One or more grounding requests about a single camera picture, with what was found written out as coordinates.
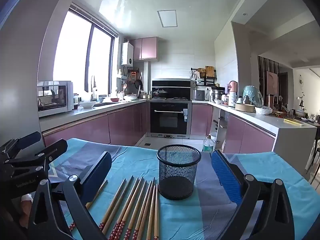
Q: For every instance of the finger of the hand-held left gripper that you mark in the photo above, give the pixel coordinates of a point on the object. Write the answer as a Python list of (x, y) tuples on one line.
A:
[(53, 150), (28, 140)]

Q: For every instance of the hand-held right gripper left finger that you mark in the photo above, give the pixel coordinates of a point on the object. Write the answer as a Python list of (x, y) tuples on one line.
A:
[(98, 172)]

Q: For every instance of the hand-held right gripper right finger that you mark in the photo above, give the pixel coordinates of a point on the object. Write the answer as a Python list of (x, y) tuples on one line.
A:
[(225, 175)]

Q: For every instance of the black mesh holder cup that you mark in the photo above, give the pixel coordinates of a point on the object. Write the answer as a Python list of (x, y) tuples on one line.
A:
[(175, 170)]

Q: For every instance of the bunch of wooden chopsticks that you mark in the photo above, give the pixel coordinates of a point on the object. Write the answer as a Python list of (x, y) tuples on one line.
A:
[(156, 212)]

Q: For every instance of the person's left hand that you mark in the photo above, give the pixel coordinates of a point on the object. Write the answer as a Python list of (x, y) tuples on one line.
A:
[(25, 211)]

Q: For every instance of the clear plastic oil bottle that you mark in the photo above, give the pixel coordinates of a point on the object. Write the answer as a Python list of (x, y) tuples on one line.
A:
[(208, 145)]

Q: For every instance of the blue and grey tablecloth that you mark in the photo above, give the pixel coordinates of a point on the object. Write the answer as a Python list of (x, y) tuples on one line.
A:
[(140, 160)]

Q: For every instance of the pink island base cabinet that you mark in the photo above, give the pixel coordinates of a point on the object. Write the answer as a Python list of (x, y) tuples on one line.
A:
[(245, 135)]

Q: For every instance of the white microwave oven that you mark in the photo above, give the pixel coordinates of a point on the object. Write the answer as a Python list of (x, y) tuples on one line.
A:
[(55, 97)]

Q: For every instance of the long pink base cabinet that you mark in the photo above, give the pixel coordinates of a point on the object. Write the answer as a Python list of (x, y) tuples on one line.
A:
[(120, 125)]

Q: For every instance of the white bowl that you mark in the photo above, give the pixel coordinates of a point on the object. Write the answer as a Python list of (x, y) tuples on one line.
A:
[(87, 105)]

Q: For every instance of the narrow pink base cabinet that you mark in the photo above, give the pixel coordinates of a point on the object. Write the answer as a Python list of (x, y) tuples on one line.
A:
[(200, 120)]

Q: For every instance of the beige round container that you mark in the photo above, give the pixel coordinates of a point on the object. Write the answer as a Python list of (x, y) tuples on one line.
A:
[(245, 107)]

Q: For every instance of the red bowl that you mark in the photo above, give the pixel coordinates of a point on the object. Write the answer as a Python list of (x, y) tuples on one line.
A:
[(114, 99)]

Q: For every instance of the white plastic bag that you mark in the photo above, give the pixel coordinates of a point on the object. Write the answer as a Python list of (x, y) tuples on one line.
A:
[(263, 110)]

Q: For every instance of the white bottle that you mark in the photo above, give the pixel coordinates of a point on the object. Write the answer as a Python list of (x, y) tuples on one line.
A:
[(232, 98)]

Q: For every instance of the black built-in oven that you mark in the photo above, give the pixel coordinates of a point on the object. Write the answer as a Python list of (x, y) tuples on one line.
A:
[(170, 120)]

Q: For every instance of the steel cooking pot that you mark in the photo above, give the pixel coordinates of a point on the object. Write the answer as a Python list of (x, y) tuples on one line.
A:
[(217, 95)]

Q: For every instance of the silver box appliance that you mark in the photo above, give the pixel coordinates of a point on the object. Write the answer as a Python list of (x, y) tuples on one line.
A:
[(199, 95)]

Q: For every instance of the teal round cover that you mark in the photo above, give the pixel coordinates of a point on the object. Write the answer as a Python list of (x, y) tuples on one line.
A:
[(252, 95)]

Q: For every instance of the yellow flat board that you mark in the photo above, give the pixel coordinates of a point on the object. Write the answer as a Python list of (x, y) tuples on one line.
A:
[(293, 121)]

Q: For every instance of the pink kettle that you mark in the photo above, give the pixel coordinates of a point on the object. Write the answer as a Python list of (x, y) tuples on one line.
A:
[(233, 86)]

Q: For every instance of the black frying pan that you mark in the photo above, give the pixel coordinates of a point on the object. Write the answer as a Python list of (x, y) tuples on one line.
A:
[(139, 83)]

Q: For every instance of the wok with glass lid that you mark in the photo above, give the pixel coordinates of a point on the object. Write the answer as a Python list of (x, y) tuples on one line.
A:
[(160, 93)]

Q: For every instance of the large kitchen window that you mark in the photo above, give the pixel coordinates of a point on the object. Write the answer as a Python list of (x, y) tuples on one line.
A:
[(72, 50)]

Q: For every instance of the black range hood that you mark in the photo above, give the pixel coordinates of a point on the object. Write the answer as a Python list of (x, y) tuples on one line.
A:
[(175, 86)]

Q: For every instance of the wooden cutting board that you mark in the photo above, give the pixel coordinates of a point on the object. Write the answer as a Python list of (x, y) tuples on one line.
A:
[(210, 71)]

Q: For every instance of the white gas water heater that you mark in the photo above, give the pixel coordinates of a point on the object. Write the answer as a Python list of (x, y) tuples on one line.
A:
[(127, 55)]

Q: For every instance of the square ceiling light panel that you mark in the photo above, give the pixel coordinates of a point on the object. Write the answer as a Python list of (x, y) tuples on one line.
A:
[(167, 18)]

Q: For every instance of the black wall rack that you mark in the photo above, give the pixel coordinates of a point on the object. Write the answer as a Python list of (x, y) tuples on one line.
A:
[(205, 80)]

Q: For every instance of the brown wall picture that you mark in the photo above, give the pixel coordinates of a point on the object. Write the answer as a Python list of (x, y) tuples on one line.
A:
[(272, 82)]

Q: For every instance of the decorative wall clock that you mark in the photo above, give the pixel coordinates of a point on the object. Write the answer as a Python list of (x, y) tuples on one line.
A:
[(301, 82)]

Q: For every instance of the pink wall cabinet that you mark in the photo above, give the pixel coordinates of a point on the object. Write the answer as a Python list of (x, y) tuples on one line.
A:
[(147, 48)]

